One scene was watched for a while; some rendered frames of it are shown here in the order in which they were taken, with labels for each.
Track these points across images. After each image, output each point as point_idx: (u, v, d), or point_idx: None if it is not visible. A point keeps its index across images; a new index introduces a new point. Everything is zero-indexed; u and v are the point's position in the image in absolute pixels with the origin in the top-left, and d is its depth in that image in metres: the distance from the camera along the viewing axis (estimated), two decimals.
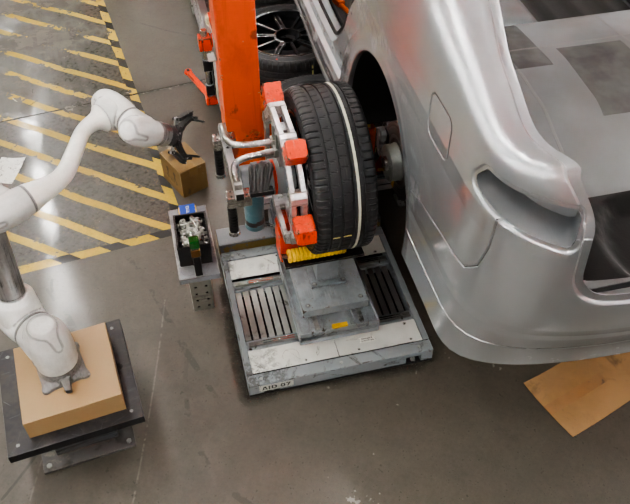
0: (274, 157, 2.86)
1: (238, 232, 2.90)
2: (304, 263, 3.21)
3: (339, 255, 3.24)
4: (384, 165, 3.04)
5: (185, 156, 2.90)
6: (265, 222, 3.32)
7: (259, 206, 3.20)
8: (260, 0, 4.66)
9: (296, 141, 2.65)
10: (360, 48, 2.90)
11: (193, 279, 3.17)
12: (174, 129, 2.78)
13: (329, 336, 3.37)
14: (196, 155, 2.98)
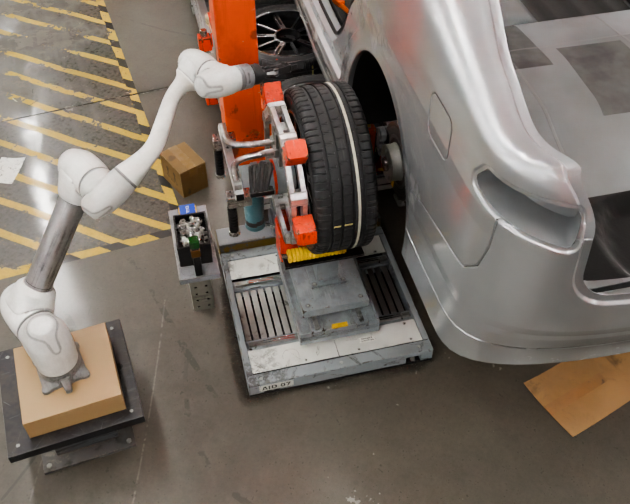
0: (274, 157, 2.86)
1: (238, 232, 2.90)
2: (304, 263, 3.21)
3: (339, 255, 3.24)
4: (384, 165, 3.04)
5: None
6: (265, 223, 3.32)
7: (259, 206, 3.20)
8: (260, 0, 4.66)
9: (296, 141, 2.65)
10: (360, 48, 2.90)
11: (193, 279, 3.17)
12: (258, 83, 2.74)
13: (329, 336, 3.37)
14: (302, 63, 2.86)
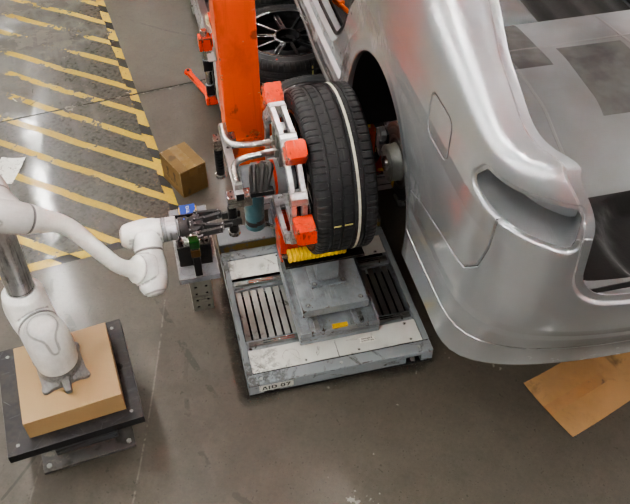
0: (274, 157, 2.86)
1: (238, 232, 2.90)
2: (305, 263, 3.21)
3: (340, 255, 3.24)
4: (384, 165, 3.04)
5: (216, 217, 2.88)
6: (265, 222, 3.32)
7: (259, 206, 3.20)
8: (260, 0, 4.66)
9: (296, 141, 2.65)
10: (360, 48, 2.90)
11: (193, 279, 3.17)
12: (184, 236, 2.83)
13: (329, 336, 3.37)
14: (239, 213, 2.88)
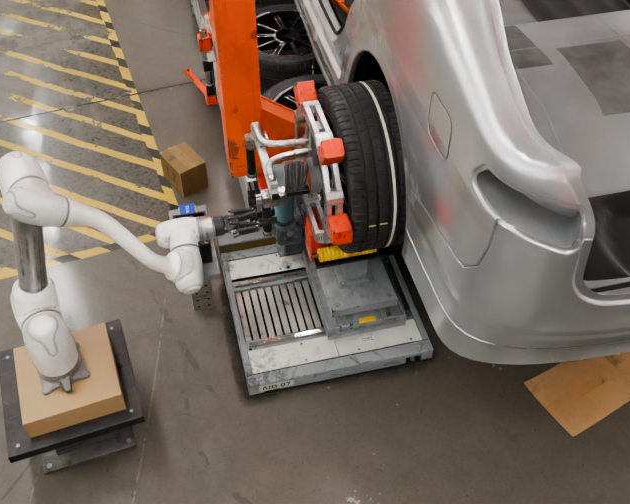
0: (308, 156, 2.86)
1: (272, 231, 2.90)
2: (335, 262, 3.21)
3: (370, 254, 3.24)
4: None
5: (251, 216, 2.88)
6: (295, 222, 3.32)
7: (290, 206, 3.20)
8: (260, 0, 4.66)
9: (333, 140, 2.65)
10: (360, 48, 2.90)
11: None
12: (219, 235, 2.84)
13: (356, 331, 3.39)
14: (274, 212, 2.88)
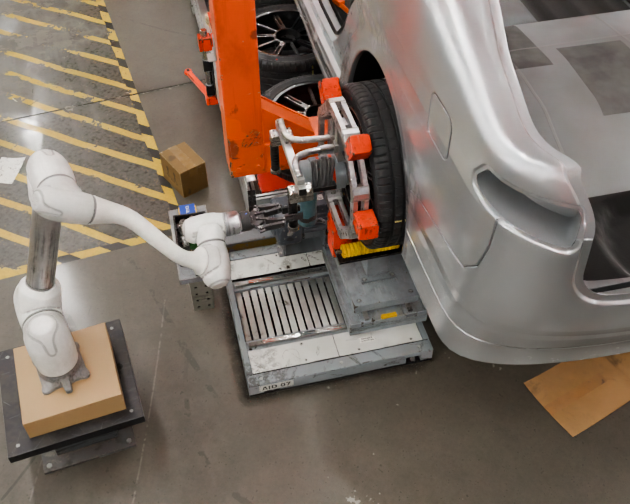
0: (334, 152, 2.88)
1: (297, 227, 2.92)
2: (358, 258, 3.23)
3: (392, 250, 3.26)
4: None
5: (276, 211, 2.90)
6: (317, 218, 3.34)
7: (313, 202, 3.22)
8: (260, 0, 4.66)
9: (360, 136, 2.67)
10: (360, 48, 2.90)
11: (193, 279, 3.17)
12: (245, 231, 2.85)
13: (378, 326, 3.40)
14: (299, 208, 2.89)
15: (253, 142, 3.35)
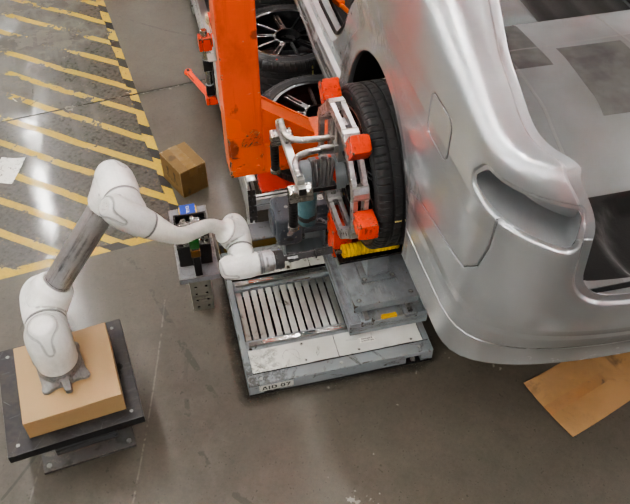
0: (334, 152, 2.88)
1: (297, 227, 2.92)
2: (358, 258, 3.23)
3: (392, 250, 3.26)
4: None
5: None
6: (317, 218, 3.34)
7: (313, 202, 3.22)
8: (260, 0, 4.66)
9: (360, 136, 2.67)
10: (360, 48, 2.90)
11: (193, 279, 3.17)
12: (279, 266, 2.96)
13: (378, 326, 3.40)
14: (331, 249, 3.02)
15: (253, 142, 3.35)
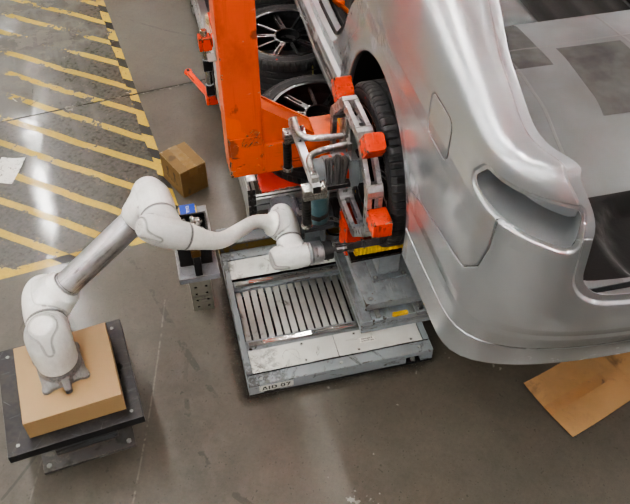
0: (347, 150, 2.89)
1: (310, 225, 2.93)
2: (370, 256, 3.23)
3: None
4: None
5: None
6: (329, 216, 3.35)
7: (325, 200, 3.22)
8: (260, 0, 4.66)
9: (375, 134, 2.68)
10: (360, 48, 2.90)
11: (193, 279, 3.17)
12: (329, 257, 2.99)
13: (389, 324, 3.41)
14: (379, 240, 3.05)
15: (253, 142, 3.35)
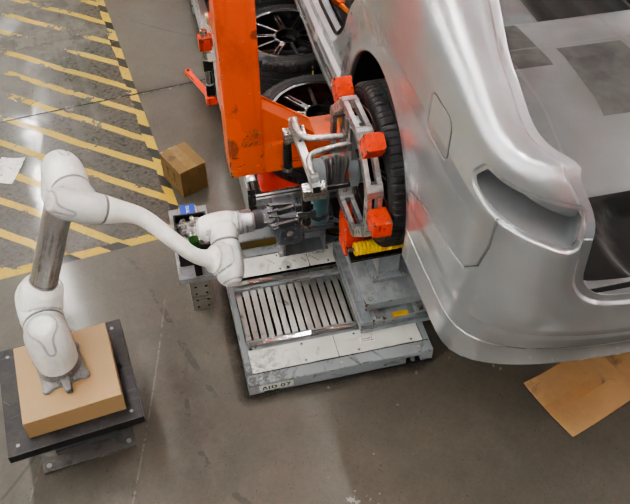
0: (347, 150, 2.89)
1: (310, 225, 2.93)
2: (370, 256, 3.23)
3: None
4: None
5: (289, 210, 2.91)
6: (329, 216, 3.35)
7: (325, 200, 3.22)
8: (260, 0, 4.66)
9: (375, 134, 2.68)
10: (360, 48, 2.90)
11: (193, 279, 3.17)
12: (259, 229, 2.86)
13: (389, 324, 3.41)
14: (312, 206, 2.90)
15: (253, 142, 3.35)
